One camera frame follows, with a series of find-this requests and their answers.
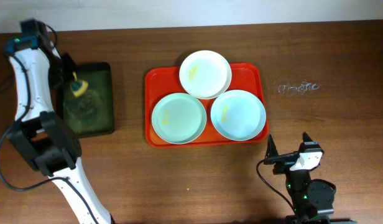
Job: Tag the green and yellow sponge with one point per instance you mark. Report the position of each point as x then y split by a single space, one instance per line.
77 86

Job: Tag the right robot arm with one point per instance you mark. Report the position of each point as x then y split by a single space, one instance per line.
311 199

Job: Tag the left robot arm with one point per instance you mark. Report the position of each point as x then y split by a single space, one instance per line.
41 137

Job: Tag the red plastic tray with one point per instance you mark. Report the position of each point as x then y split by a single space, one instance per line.
160 82

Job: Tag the light blue plate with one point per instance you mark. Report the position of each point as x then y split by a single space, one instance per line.
238 115

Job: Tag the white plate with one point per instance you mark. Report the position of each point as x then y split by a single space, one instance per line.
205 74

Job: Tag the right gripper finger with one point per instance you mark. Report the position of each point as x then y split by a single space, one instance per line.
271 148
306 138

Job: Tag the light green plate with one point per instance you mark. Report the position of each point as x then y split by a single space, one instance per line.
179 118

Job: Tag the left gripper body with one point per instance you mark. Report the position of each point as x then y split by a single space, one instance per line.
66 66

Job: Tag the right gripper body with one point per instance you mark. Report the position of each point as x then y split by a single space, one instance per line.
284 161

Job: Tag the black rectangular tray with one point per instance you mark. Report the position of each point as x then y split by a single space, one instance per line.
109 67

